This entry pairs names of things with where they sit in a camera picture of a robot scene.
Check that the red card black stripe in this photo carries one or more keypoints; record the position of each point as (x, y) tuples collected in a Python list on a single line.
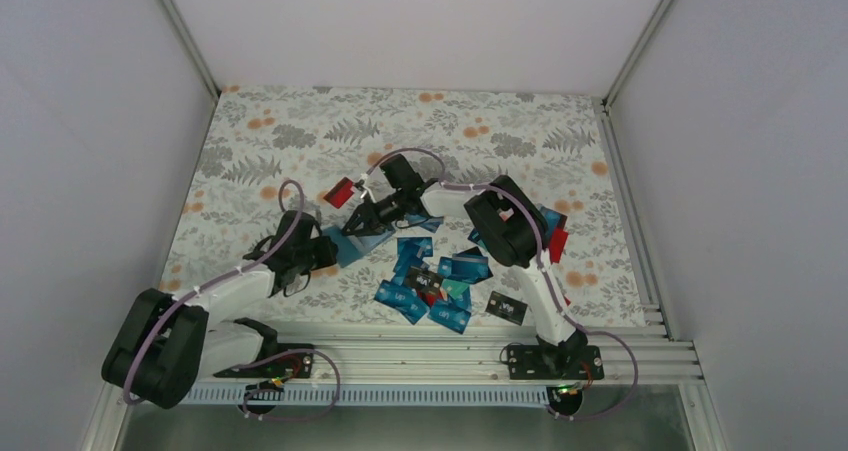
[(340, 194)]

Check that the aluminium rail base front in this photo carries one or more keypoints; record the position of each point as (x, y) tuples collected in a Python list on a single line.
[(428, 354)]

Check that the grey cable duct front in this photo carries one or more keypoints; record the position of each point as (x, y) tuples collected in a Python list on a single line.
[(304, 394)]

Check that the black visa card right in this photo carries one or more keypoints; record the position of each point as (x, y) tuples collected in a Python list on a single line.
[(506, 308)]

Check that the blue card middle right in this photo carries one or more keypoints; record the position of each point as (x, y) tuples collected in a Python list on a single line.
[(470, 266)]

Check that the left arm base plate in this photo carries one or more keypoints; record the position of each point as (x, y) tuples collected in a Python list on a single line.
[(294, 365)]

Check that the aluminium frame post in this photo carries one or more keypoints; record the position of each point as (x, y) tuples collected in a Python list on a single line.
[(645, 38), (190, 47)]

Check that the blue card stack upper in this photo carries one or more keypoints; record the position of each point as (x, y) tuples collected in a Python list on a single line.
[(430, 224)]

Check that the teal card centre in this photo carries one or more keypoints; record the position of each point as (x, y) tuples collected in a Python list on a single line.
[(455, 289)]

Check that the teal leather card holder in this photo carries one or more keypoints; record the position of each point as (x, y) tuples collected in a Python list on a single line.
[(353, 248)]

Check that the floral patterned table mat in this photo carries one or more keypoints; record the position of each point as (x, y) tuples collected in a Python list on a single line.
[(272, 149)]

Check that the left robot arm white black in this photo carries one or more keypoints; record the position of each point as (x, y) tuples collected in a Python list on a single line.
[(169, 340)]

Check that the aluminium frame post right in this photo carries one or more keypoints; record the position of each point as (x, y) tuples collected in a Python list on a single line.
[(645, 38)]

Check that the red card far right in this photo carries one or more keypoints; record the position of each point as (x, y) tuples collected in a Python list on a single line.
[(556, 244)]

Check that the black visa card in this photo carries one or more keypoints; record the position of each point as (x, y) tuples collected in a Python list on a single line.
[(506, 308), (423, 280)]

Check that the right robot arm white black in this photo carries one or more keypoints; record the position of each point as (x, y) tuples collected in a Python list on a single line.
[(513, 231)]

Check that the blue card far right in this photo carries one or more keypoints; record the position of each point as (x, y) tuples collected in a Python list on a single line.
[(553, 218)]

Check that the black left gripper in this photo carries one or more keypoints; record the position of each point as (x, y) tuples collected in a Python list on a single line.
[(327, 256)]

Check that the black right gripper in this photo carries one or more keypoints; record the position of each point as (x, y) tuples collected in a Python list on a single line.
[(367, 216)]

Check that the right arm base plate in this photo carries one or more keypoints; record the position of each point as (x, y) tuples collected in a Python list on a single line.
[(534, 363)]

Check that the black visa card centre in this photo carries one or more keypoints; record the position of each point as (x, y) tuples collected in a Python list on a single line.
[(423, 280)]

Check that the aluminium frame post left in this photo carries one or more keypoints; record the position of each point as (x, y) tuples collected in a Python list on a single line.
[(190, 47)]

